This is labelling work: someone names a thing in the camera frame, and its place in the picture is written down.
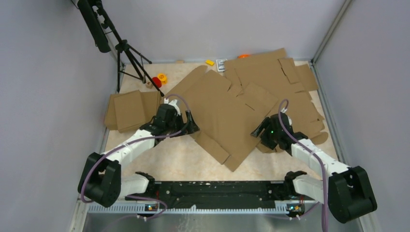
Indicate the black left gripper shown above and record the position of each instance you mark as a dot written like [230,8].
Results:
[191,127]

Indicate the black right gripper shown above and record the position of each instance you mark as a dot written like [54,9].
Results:
[265,141]

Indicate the large cardboard box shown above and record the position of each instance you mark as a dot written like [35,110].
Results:
[225,113]

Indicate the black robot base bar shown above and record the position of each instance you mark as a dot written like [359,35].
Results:
[221,194]

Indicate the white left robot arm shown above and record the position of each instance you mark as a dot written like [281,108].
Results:
[101,179]

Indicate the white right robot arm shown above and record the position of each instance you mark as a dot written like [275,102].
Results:
[346,191]

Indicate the folded cardboard box at left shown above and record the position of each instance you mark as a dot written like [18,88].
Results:
[129,111]

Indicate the stack of flat cardboard blanks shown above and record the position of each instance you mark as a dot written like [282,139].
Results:
[275,77]

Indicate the yellow round toy block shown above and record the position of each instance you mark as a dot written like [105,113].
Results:
[163,78]

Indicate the small wooden letter cube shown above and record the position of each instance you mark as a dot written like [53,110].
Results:
[149,85]

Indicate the yellow rectangular block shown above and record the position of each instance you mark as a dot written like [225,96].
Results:
[210,62]

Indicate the small printed card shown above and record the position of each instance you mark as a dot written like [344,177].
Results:
[220,64]

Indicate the orange round object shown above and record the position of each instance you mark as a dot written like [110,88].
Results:
[243,56]

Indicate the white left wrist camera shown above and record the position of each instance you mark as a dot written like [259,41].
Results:
[174,103]

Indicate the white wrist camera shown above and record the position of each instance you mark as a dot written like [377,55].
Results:
[283,111]
[174,103]

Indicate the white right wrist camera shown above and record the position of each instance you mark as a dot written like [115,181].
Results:
[283,111]

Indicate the black camera tripod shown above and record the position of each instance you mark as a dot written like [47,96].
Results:
[106,38]

